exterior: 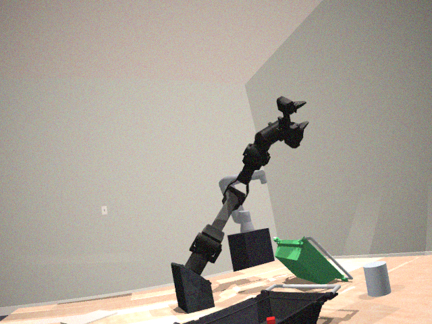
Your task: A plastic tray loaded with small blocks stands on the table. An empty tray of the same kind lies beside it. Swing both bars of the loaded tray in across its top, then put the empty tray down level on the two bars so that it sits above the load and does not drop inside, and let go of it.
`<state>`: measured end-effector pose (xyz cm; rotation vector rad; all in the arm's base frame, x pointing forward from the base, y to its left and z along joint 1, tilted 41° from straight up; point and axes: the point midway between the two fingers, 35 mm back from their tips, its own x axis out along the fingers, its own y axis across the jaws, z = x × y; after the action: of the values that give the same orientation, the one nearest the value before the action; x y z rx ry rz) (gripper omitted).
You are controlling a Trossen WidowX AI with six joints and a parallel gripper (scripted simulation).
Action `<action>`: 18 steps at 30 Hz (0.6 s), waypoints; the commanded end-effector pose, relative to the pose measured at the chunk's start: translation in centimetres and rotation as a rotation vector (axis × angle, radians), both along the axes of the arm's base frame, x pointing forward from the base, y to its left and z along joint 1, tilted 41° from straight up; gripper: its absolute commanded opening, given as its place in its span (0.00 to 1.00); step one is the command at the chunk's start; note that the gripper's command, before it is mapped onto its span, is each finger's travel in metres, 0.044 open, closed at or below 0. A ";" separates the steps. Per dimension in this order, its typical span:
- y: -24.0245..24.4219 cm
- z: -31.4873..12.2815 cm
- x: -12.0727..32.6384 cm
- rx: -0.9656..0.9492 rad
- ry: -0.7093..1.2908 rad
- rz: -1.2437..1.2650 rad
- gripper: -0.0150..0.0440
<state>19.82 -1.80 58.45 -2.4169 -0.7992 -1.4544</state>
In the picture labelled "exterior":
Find green plastic tray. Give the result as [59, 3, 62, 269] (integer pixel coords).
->
[273, 236, 354, 285]

